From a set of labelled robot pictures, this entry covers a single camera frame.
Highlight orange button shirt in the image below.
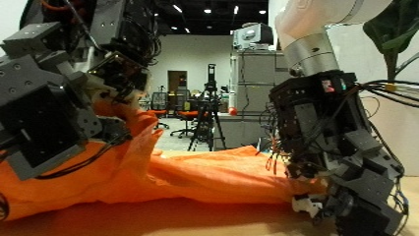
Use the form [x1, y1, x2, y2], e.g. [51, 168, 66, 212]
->
[0, 97, 329, 221]

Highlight low grey counter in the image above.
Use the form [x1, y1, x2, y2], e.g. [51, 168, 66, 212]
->
[215, 114, 281, 148]

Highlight grey metal cabinet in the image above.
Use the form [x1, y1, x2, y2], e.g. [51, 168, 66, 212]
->
[234, 49, 292, 116]

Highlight orange office chair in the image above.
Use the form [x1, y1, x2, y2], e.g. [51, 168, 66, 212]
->
[169, 97, 201, 139]
[149, 91, 171, 130]

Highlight brown door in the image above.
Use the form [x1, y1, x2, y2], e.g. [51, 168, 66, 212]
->
[167, 70, 189, 94]

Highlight green potted plant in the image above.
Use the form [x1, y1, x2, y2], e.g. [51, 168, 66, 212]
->
[364, 0, 419, 83]

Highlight grey boxy monitor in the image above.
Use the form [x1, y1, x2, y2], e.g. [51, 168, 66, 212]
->
[232, 23, 276, 51]

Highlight left hand black cable bundle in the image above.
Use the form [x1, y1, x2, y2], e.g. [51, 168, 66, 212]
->
[358, 79, 419, 109]

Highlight black camera tripod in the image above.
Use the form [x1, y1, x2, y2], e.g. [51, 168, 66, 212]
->
[188, 63, 228, 151]

